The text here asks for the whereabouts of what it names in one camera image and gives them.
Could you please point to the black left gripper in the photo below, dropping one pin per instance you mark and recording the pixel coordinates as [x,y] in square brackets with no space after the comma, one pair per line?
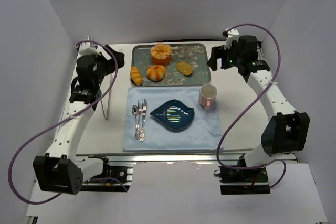
[111,57]

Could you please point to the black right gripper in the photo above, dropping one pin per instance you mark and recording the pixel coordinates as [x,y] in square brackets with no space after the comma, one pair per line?
[219,57]

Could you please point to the striped croissant bread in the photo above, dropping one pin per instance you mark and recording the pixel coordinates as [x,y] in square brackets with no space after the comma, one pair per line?
[136,76]

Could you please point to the round striped bun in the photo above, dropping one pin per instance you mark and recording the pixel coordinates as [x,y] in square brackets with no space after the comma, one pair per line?
[155,72]

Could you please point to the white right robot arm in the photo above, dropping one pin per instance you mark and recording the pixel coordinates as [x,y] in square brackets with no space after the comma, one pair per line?
[287,129]

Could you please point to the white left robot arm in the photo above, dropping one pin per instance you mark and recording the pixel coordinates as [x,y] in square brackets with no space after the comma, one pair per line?
[57,170]

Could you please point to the brown bread slice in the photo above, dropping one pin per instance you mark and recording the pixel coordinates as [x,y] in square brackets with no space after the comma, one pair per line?
[184,68]

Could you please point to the pink mug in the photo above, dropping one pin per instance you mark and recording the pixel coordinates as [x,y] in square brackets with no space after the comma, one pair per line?
[207,96]

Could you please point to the orange bundt cake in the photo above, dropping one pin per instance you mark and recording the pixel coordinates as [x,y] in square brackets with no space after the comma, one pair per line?
[161,54]

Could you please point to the floral metal tray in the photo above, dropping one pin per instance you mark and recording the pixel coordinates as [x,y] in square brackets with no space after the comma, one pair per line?
[194,54]

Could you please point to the silver fork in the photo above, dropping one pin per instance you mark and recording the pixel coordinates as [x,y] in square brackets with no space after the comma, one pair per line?
[141,108]

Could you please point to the silver spoon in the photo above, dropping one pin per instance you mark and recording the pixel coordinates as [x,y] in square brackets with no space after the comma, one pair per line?
[135,112]

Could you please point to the dark blue leaf plate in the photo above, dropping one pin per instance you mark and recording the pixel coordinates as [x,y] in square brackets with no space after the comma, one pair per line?
[174,115]

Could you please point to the light blue placemat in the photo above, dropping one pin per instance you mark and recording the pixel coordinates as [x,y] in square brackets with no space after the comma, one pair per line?
[203,134]

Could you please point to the silver table knife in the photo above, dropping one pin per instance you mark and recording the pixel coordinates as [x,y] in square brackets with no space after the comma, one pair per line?
[144,111]

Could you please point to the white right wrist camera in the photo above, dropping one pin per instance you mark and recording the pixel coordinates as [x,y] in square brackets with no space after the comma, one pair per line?
[231,35]

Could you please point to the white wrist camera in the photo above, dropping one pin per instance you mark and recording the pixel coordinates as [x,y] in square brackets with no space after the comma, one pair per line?
[231,35]
[88,48]

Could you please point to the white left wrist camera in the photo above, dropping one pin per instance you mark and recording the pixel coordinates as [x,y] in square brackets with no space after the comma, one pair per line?
[88,48]

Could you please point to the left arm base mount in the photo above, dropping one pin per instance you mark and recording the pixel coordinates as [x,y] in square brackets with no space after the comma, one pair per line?
[110,172]

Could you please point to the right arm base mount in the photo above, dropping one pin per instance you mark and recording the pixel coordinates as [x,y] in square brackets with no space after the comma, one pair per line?
[243,182]

